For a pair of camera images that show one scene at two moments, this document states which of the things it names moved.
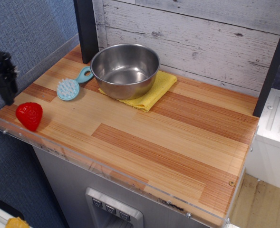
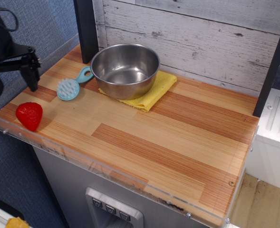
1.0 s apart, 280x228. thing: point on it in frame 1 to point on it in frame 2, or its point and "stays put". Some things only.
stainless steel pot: x=125 y=71 stays put
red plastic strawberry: x=30 y=115 stays put
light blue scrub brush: x=67 y=89 stays put
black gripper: x=4 y=74 to x=3 y=54
